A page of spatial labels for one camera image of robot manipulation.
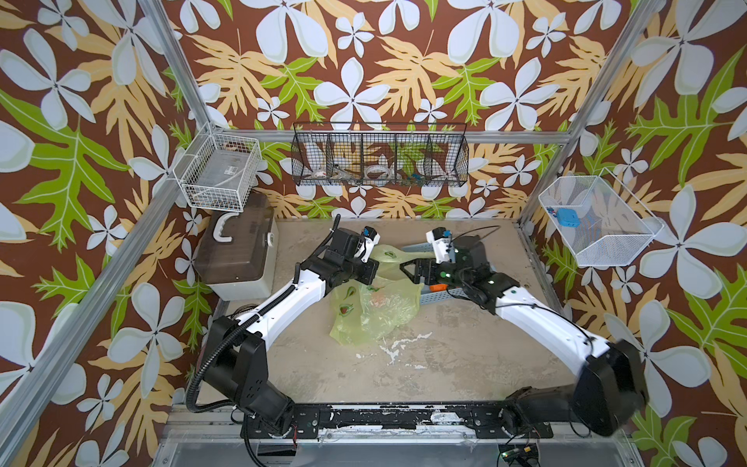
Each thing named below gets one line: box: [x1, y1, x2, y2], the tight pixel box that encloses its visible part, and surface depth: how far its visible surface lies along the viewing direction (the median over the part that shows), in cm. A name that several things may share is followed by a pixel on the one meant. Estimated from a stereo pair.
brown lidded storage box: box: [194, 192, 280, 302], surface depth 92 cm
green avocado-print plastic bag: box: [329, 244, 435, 347], surface depth 79 cm
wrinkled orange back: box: [371, 291, 387, 308], surface depth 78 cm
